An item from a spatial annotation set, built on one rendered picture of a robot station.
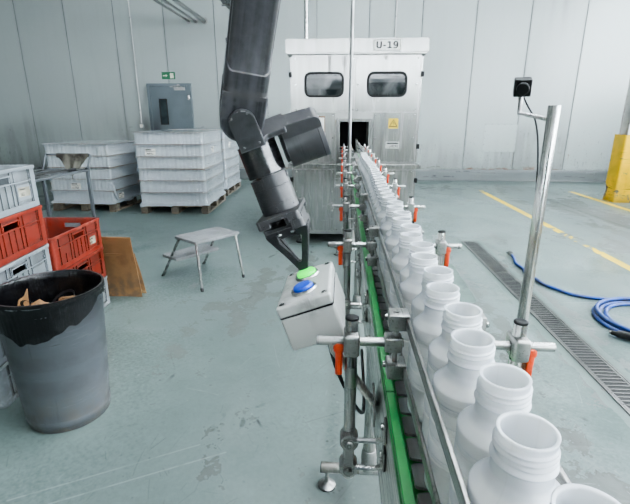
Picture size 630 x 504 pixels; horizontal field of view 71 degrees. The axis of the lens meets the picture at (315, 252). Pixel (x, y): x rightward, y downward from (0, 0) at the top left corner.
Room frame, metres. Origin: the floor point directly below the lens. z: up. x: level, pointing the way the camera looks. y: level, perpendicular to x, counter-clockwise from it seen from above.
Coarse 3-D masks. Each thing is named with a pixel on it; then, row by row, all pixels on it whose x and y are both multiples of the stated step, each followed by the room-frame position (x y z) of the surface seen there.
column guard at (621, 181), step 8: (616, 136) 7.55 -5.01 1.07; (624, 136) 7.34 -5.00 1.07; (616, 144) 7.51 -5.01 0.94; (624, 144) 7.31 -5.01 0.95; (616, 152) 7.46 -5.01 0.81; (624, 152) 7.30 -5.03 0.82; (616, 160) 7.42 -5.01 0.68; (624, 160) 7.29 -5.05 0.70; (608, 168) 7.60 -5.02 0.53; (616, 168) 7.38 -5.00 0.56; (624, 168) 7.29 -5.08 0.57; (608, 176) 7.56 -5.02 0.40; (616, 176) 7.34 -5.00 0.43; (624, 176) 7.29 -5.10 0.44; (608, 184) 7.52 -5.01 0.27; (616, 184) 7.31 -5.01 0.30; (624, 184) 7.29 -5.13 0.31; (608, 192) 7.47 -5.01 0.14; (616, 192) 7.30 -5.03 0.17; (624, 192) 7.28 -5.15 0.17; (608, 200) 7.43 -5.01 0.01; (616, 200) 7.29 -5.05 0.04; (624, 200) 7.28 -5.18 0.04
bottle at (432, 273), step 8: (424, 272) 0.52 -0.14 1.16; (432, 272) 0.53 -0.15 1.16; (440, 272) 0.53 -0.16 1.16; (448, 272) 0.52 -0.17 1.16; (424, 280) 0.52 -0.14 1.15; (432, 280) 0.50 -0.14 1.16; (440, 280) 0.50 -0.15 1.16; (448, 280) 0.50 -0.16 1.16; (424, 288) 0.51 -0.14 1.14; (416, 296) 0.53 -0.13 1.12; (424, 296) 0.51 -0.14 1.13; (416, 304) 0.51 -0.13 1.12; (416, 312) 0.51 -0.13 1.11; (408, 352) 0.53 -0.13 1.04; (408, 360) 0.52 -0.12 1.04; (408, 368) 0.52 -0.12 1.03; (408, 376) 0.51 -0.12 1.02
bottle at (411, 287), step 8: (416, 256) 0.59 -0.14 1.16; (424, 256) 0.59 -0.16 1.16; (432, 256) 0.59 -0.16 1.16; (416, 264) 0.57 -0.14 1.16; (424, 264) 0.56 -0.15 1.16; (432, 264) 0.56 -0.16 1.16; (416, 272) 0.56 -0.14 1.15; (408, 280) 0.57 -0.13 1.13; (416, 280) 0.56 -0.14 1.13; (400, 288) 0.58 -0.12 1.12; (408, 288) 0.56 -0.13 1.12; (416, 288) 0.56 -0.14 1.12; (408, 296) 0.56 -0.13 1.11; (408, 304) 0.56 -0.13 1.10; (408, 336) 0.56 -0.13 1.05; (408, 344) 0.56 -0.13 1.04
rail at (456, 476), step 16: (368, 224) 1.27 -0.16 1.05; (384, 256) 0.77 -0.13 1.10; (384, 288) 0.76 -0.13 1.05; (400, 304) 0.54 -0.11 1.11; (416, 352) 0.41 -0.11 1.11; (432, 400) 0.33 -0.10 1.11; (416, 416) 0.39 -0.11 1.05; (416, 432) 0.38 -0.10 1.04; (448, 448) 0.27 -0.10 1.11; (448, 464) 0.26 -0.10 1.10; (432, 480) 0.31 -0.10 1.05; (560, 480) 0.24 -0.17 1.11; (432, 496) 0.30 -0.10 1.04; (464, 496) 0.22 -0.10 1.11
